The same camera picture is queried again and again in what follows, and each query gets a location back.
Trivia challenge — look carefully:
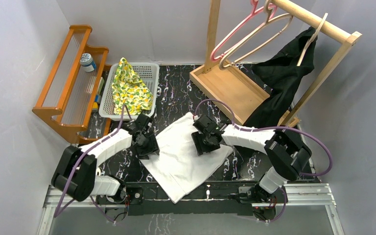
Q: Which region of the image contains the small white blue jar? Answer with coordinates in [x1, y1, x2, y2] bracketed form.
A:
[79, 53, 96, 72]

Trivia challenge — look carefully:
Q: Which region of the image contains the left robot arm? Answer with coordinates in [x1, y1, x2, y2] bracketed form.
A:
[51, 114, 160, 204]

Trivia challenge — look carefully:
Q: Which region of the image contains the beige wooden hanger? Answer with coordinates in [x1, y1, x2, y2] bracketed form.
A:
[297, 13, 328, 67]

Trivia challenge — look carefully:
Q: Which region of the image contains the orange wooden shelf rack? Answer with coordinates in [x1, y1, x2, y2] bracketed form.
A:
[32, 24, 111, 144]

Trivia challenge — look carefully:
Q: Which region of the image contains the white cloth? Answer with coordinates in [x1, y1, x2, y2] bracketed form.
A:
[141, 112, 233, 204]

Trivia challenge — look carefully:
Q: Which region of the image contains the pink hanger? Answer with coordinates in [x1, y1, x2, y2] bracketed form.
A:
[210, 0, 278, 62]

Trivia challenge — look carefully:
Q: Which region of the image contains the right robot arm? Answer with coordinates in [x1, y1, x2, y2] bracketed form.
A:
[191, 116, 312, 203]

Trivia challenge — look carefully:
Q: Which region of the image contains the black skirt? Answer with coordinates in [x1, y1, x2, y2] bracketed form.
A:
[243, 27, 316, 128]

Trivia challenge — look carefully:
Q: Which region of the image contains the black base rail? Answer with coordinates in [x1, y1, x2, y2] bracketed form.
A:
[127, 181, 257, 216]

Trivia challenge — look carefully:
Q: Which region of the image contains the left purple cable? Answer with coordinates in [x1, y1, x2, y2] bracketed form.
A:
[53, 105, 132, 218]

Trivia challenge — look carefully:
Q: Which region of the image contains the yellow green patterned cloth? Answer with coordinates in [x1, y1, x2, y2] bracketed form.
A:
[111, 57, 153, 115]

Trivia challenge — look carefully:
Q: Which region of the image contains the purple cable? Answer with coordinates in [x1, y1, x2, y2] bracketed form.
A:
[53, 105, 132, 218]
[194, 98, 333, 177]

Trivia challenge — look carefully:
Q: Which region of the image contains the white plastic basket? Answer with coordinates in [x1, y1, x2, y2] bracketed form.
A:
[98, 62, 160, 121]

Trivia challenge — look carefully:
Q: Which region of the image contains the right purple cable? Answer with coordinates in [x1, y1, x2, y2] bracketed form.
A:
[194, 98, 333, 177]

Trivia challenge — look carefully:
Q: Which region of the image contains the wooden clothes rack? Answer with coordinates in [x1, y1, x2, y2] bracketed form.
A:
[189, 0, 362, 127]

